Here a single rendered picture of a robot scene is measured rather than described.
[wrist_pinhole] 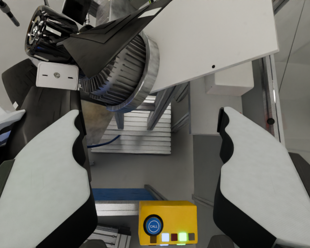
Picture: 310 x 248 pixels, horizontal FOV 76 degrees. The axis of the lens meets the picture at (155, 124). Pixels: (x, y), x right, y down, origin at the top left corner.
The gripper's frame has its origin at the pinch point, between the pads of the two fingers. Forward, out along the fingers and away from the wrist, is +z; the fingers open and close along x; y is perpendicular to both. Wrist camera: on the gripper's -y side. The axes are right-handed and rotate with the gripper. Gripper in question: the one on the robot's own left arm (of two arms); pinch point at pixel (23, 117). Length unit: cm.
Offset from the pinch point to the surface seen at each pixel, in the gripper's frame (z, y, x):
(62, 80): 11.8, 2.6, -1.3
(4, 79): -4.1, 26.8, 18.0
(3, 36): -11, 141, 104
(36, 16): 15.1, 18.1, -5.3
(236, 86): 65, -20, 24
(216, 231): 34, -75, 82
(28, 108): 2.2, 0.8, -1.0
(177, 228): 14.6, -43.0, 15.2
